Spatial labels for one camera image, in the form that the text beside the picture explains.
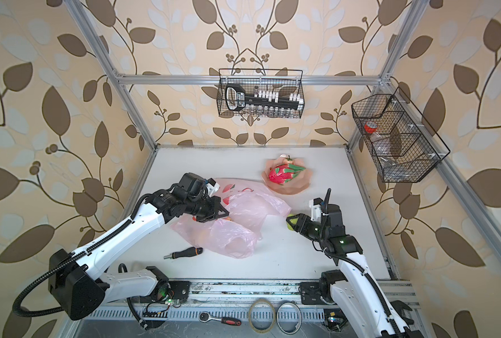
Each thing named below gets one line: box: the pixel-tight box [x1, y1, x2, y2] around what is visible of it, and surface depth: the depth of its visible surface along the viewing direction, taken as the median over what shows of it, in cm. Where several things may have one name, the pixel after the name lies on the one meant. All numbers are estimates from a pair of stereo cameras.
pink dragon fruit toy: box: [268, 156, 307, 185], surface depth 101 cm
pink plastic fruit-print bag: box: [171, 178, 292, 259], surface depth 82 cm
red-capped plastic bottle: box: [363, 120, 408, 171], surface depth 80 cm
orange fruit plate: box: [261, 153, 313, 196], surface depth 105 cm
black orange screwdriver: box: [163, 247, 204, 260], surface depth 84 cm
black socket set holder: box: [225, 83, 304, 112], surface depth 84 cm
